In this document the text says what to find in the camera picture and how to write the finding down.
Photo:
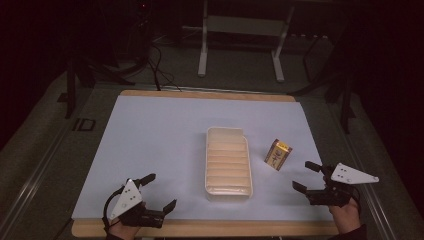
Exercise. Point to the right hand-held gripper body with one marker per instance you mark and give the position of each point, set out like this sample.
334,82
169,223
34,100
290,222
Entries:
346,175

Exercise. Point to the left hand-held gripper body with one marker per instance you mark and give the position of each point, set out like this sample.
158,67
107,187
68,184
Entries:
127,200

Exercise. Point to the yellow patterned small box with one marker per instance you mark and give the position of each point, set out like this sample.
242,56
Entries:
278,154

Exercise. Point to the white ribbed plastic tray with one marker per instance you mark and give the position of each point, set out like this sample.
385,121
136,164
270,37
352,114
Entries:
228,163

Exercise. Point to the person's left hand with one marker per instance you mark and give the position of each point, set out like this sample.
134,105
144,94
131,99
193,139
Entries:
119,230

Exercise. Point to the person's right hand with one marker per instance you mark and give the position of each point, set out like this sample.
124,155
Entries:
345,216

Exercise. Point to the white table mat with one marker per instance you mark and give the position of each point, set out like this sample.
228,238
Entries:
150,140

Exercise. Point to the black stand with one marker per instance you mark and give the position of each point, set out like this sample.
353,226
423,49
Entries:
346,106
70,93

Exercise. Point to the dark box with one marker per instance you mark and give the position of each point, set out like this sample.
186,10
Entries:
318,58

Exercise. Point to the white metal stand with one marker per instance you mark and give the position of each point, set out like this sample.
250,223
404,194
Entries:
202,50

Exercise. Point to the metal rail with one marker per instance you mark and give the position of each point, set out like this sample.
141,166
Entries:
373,200
31,183

